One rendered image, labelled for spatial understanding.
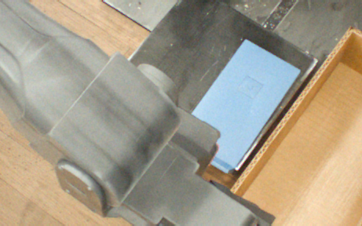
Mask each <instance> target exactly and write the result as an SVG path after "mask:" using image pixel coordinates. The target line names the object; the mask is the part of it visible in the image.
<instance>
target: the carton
mask: <svg viewBox="0 0 362 226"><path fill-rule="evenodd" d="M231 192H232V193H234V194H235V195H238V196H240V197H243V198H245V199H246V200H249V201H251V202H254V203H255V204H257V206H259V207H260V208H261V209H262V210H264V211H266V212H268V213H271V214H273V216H274V217H276V219H275V220H274V221H273V223H272V225H271V226H362V32H361V31H358V30H357V29H356V28H354V27H352V26H350V27H349V30H348V31H347V32H346V33H345V34H344V36H343V37H342V39H341V40H340V42H339V43H338V44H337V45H336V47H335V48H334V49H333V51H332V52H331V54H330V56H329V57H328V58H327V59H326V60H325V61H324V63H323V65H321V67H320V69H319V71H318V72H317V73H316V74H315V76H313V79H311V81H310V82H309V84H308V85H307V86H306V88H305V90H303V91H302V94H301V95H300V96H299V98H298V99H297V100H296V102H294V104H293V106H292V107H291V109H290V110H289V111H288V112H287V113H286V115H285V116H284V118H282V121H281V122H280V124H279V125H278V126H277V127H276V129H275V130H274V132H273V133H272V134H271V136H270V137H269V138H268V140H267V141H266V142H265V144H264V145H263V146H262V148H261V149H260V151H259V152H258V153H257V155H256V156H255V157H254V159H253V160H252V161H251V163H250V164H249V166H248V167H247V168H246V170H245V171H244V172H243V175H241V176H240V178H239V180H238V181H237V182H236V183H235V185H234V186H233V187H232V189H231Z"/></svg>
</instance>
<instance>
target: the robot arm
mask: <svg viewBox="0 0 362 226"><path fill-rule="evenodd" d="M0 108H1V109H2V111H3V113H5V115H6V116H7V118H8V120H9V121H10V125H11V126H12V127H13V128H14V129H15V130H17V131H18V132H19V133H20V134H21V135H23V136H24V137H25V138H27V140H28V141H30V143H29V144H28V145H29V146H30V147H31V148H32V149H34V150H35V152H38V154H39V155H41V156H42V157H43V158H44V159H45V160H46V161H47V162H49V163H50V164H51V165H52V166H53V168H54V169H55V174H56V175H57V179H58V183H59V184H60V188H61V189H62V190H64V191H66V192H67V193H68V194H69V195H71V196H72V197H74V198H75V199H76V200H78V201H80V202H81V203H82V204H83V205H84V206H86V207H87V208H89V209H90V210H91V211H93V212H94V213H97V214H98V215H100V217H103V218H105V217H122V218H123V219H125V220H127V221H128V222H130V223H131V224H132V225H134V226H271V225H272V223H273V221H274V220H275V219H276V217H274V216H273V214H271V213H268V212H266V211H264V210H262V209H261V208H260V207H259V206H257V204H255V203H254V202H251V201H249V200H246V199H245V198H243V197H240V196H238V195H235V194H234V193H232V192H231V190H230V189H229V188H228V187H226V186H224V185H223V184H220V183H218V182H216V181H215V180H209V181H207V180H205V179H203V177H202V175H203V173H204V172H205V171H206V169H207V167H208V166H210V164H211V163H212V161H213V159H214V158H215V155H216V154H217V153H218V150H219V147H220V146H219V145H218V143H216V142H217V141H218V138H221V133H220V131H219V130H218V129H216V128H215V127H213V126H212V125H211V124H208V123H207V122H203V121H201V120H200V119H199V118H197V117H195V116H193V115H192V114H191V113H189V112H187V111H186V110H184V109H183V108H180V107H179V106H178V89H177V87H176V85H175V84H174V83H173V81H172V80H171V79H170V78H169V77H168V76H167V75H166V74H164V73H163V72H162V71H160V70H159V69H158V68H156V67H153V66H152V65H148V64H141V65H139V66H138V67H136V66H134V65H133V64H132V63H131V62H130V61H129V60H127V59H126V58H125V57H124V56H123V55H122V54H121V53H120V52H119V51H117V52H116V53H114V54H112V55H111V56H109V55H108V54H106V53H105V51H103V50H102V49H101V48H100V47H99V46H98V45H97V44H95V43H94V42H93V41H92V40H90V39H88V38H83V37H81V36H80V35H77V34H76V33H75V32H73V31H71V30H69V29H68V28H66V27H65V26H63V25H61V24H60V23H58V22H56V21H55V20H53V19H52V18H51V17H49V16H48V15H46V14H45V13H44V12H42V11H41V10H40V9H38V8H37V7H35V6H34V5H32V3H30V2H29V1H28V0H0Z"/></svg>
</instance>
